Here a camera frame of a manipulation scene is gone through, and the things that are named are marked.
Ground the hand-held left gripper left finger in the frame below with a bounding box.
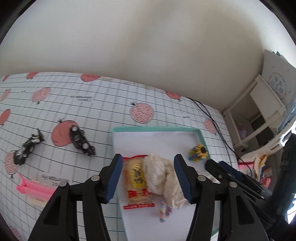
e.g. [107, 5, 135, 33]
[28, 153, 123, 241]

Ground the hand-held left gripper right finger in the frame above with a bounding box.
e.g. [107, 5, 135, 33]
[173, 153, 270, 241]

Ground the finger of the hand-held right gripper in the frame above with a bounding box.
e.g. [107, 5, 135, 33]
[218, 161, 267, 198]
[205, 159, 265, 202]

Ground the yellow red snack packet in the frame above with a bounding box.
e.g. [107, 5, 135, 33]
[122, 155, 156, 210]

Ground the sunflower colourful bead hair tie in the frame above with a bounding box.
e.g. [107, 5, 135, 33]
[188, 143, 208, 163]

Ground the cream lace cloth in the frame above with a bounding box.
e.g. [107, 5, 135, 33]
[142, 153, 188, 209]

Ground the pastel bead string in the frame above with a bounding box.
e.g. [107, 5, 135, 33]
[154, 196, 173, 223]

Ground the teal cardboard box tray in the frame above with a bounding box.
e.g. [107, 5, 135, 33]
[112, 126, 219, 241]

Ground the black toy car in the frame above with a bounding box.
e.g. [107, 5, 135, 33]
[70, 125, 96, 156]

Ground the white plastic hair comb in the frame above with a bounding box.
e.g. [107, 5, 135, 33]
[29, 195, 50, 207]

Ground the pile of colourful packets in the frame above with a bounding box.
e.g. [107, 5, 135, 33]
[253, 154, 274, 188]

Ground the purple soft toy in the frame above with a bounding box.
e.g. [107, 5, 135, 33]
[237, 124, 248, 139]

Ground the printed grid tablecloth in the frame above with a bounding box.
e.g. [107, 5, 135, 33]
[0, 72, 238, 241]

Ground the white wooden shelf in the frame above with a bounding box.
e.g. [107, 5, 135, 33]
[222, 74, 289, 153]

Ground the white board with round print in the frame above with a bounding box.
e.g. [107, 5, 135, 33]
[261, 49, 296, 109]

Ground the black cable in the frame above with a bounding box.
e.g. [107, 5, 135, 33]
[185, 97, 255, 167]

